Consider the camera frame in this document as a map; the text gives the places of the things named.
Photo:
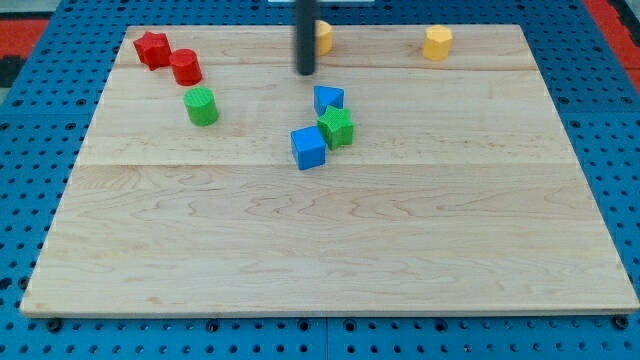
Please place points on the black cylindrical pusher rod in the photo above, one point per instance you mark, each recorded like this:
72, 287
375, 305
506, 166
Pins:
305, 36

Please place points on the green star block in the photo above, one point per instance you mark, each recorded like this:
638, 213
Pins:
336, 127

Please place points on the red star block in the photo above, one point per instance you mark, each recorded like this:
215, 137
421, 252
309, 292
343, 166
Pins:
153, 50

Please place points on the yellow block behind rod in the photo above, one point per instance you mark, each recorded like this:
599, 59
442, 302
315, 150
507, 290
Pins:
324, 37

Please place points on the blue triangle block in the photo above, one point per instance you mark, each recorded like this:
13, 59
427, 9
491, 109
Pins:
325, 96

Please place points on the blue cube block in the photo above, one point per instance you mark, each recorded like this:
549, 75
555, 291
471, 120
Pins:
308, 147

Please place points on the red cylinder block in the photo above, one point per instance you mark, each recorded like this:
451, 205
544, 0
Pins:
185, 67

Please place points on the yellow hexagon block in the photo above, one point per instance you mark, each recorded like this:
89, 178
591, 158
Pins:
437, 42

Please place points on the green cylinder block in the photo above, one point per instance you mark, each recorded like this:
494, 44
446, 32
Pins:
201, 106

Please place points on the light wooden board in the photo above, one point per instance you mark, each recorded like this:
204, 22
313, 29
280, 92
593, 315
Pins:
460, 195

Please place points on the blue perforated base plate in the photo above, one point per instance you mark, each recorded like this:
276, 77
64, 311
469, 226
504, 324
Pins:
48, 109

